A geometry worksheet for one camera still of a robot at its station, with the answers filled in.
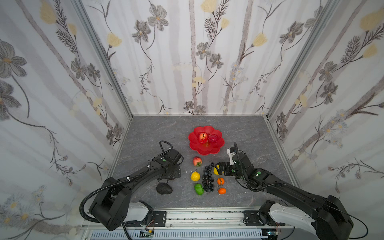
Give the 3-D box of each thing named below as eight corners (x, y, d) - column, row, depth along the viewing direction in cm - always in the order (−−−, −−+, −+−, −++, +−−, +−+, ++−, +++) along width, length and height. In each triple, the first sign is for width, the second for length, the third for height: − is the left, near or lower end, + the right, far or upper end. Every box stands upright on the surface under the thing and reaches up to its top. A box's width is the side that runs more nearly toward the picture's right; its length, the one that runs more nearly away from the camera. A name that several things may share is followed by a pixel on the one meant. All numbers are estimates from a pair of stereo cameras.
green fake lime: (198, 196, 82) (198, 195, 80) (193, 186, 86) (193, 185, 83) (204, 193, 83) (205, 191, 81) (200, 183, 87) (200, 182, 85)
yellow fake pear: (189, 178, 89) (189, 176, 86) (193, 172, 92) (194, 169, 89) (196, 183, 87) (197, 181, 85) (201, 176, 90) (201, 174, 87)
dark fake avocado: (157, 195, 83) (155, 192, 80) (158, 185, 87) (157, 182, 83) (171, 195, 84) (170, 192, 80) (172, 185, 87) (171, 182, 83)
